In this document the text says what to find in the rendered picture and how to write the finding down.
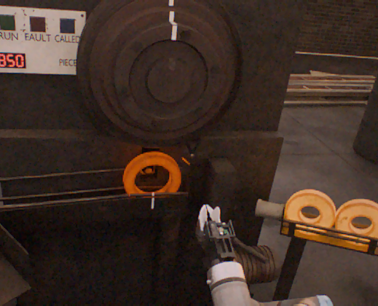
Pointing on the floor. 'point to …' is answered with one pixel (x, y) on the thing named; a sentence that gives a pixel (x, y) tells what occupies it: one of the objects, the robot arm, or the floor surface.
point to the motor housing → (263, 274)
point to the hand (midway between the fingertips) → (205, 210)
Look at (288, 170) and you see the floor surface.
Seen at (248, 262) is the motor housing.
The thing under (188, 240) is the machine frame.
